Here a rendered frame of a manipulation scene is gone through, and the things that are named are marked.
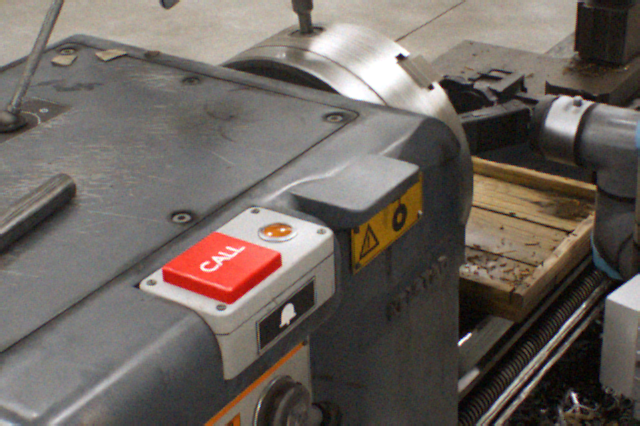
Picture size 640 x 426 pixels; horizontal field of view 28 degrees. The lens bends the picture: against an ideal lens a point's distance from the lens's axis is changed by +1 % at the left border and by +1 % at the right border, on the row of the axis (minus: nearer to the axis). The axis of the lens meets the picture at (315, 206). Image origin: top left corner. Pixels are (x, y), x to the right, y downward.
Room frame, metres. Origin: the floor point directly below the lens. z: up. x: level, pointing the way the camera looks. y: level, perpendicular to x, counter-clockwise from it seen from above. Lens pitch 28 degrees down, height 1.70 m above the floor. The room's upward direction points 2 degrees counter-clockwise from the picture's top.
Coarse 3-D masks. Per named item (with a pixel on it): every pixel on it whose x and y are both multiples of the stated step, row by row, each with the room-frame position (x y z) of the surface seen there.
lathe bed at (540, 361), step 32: (576, 288) 1.43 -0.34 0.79; (608, 288) 1.54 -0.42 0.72; (480, 320) 1.29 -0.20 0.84; (544, 320) 1.35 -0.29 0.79; (576, 320) 1.42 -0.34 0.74; (480, 352) 1.21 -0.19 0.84; (512, 352) 1.29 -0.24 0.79; (544, 352) 1.35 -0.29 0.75; (480, 384) 1.22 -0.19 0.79; (512, 384) 1.28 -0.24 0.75; (480, 416) 1.22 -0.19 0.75
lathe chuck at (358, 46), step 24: (336, 24) 1.27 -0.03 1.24; (312, 48) 1.20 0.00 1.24; (336, 48) 1.21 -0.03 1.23; (360, 48) 1.21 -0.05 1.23; (384, 48) 1.22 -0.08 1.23; (360, 72) 1.17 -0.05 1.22; (384, 72) 1.18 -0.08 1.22; (384, 96) 1.15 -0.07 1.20; (408, 96) 1.17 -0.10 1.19; (432, 96) 1.19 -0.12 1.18; (456, 120) 1.19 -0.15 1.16
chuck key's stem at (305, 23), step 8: (296, 0) 1.25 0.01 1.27; (304, 0) 1.25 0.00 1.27; (312, 0) 1.25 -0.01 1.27; (296, 8) 1.25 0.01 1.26; (304, 8) 1.24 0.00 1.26; (312, 8) 1.25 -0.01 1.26; (304, 16) 1.25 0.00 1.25; (304, 24) 1.25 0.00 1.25; (312, 24) 1.25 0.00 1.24; (304, 32) 1.25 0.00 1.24; (312, 32) 1.25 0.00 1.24
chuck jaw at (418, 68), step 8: (416, 56) 1.26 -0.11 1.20; (400, 64) 1.22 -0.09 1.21; (408, 64) 1.22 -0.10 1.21; (416, 64) 1.25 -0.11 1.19; (424, 64) 1.26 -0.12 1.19; (408, 72) 1.21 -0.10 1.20; (416, 72) 1.22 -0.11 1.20; (424, 72) 1.25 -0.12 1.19; (432, 72) 1.25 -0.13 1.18; (416, 80) 1.21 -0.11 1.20; (424, 80) 1.21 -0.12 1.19; (432, 80) 1.24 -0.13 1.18; (440, 80) 1.25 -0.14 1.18; (424, 88) 1.20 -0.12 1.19
